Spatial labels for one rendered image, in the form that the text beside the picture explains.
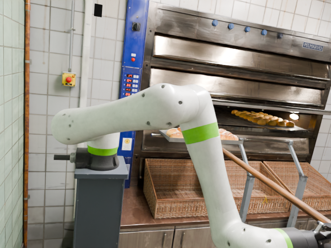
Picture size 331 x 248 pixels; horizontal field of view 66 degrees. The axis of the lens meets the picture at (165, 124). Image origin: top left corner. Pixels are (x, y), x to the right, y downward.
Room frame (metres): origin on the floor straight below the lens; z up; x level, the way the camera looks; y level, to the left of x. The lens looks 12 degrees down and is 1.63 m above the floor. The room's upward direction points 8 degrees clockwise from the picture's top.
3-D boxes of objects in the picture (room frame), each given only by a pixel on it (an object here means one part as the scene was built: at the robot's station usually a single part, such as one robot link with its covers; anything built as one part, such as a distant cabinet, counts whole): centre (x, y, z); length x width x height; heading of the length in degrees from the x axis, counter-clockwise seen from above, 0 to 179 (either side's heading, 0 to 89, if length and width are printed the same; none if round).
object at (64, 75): (1.87, 0.74, 1.46); 0.10 x 0.07 x 0.10; 107
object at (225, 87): (2.36, -0.68, 1.54); 1.79 x 0.11 x 0.19; 107
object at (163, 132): (1.83, -0.24, 1.19); 0.55 x 0.36 x 0.03; 108
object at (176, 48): (2.36, -0.68, 1.80); 1.79 x 0.11 x 0.19; 107
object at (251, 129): (2.38, -0.67, 1.16); 1.80 x 0.06 x 0.04; 107
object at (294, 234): (0.64, -0.39, 1.19); 0.12 x 0.06 x 0.09; 18
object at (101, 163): (1.00, 0.30, 1.23); 0.26 x 0.15 x 0.06; 107
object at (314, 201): (2.29, -1.34, 0.72); 0.56 x 0.49 x 0.28; 106
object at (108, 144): (1.01, 0.25, 1.36); 0.16 x 0.13 x 0.19; 148
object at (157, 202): (1.93, -0.20, 0.72); 0.56 x 0.49 x 0.28; 108
